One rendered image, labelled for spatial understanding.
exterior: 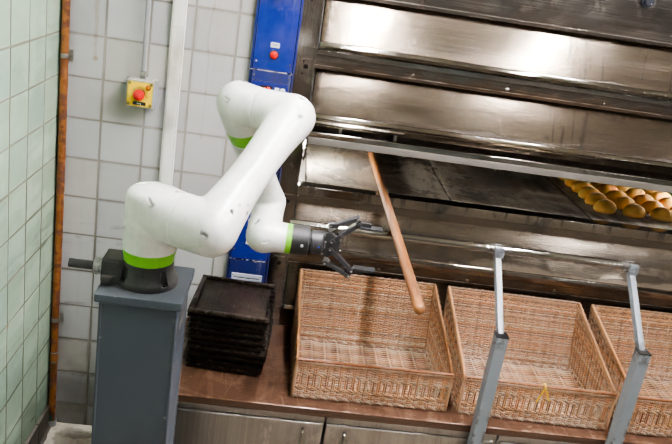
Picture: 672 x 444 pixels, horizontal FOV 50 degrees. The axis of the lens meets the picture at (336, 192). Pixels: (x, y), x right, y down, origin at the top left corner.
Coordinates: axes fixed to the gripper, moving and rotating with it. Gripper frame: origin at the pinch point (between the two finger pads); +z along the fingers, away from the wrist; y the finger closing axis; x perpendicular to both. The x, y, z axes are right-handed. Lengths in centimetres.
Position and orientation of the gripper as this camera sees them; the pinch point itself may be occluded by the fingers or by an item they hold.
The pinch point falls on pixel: (375, 250)
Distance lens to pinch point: 225.9
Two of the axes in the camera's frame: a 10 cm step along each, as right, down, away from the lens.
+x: 0.4, 3.0, -9.5
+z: 9.9, 1.4, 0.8
